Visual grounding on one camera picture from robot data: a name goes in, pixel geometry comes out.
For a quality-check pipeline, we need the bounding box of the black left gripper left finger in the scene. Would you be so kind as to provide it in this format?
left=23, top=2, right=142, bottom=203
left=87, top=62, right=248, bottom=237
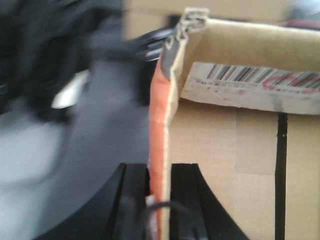
left=39, top=163, right=149, bottom=240

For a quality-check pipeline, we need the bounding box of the white barcode label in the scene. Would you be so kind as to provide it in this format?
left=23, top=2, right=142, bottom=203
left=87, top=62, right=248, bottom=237
left=181, top=62, right=320, bottom=115

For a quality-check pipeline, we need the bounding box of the black jacket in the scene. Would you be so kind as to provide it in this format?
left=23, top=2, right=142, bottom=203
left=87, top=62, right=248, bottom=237
left=0, top=0, right=168, bottom=122

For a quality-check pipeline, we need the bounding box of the orange printed cardboard box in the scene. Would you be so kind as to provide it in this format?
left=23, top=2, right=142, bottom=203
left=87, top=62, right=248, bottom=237
left=149, top=8, right=320, bottom=240

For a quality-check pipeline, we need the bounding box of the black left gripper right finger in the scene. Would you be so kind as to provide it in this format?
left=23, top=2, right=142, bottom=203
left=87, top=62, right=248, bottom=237
left=169, top=163, right=248, bottom=240

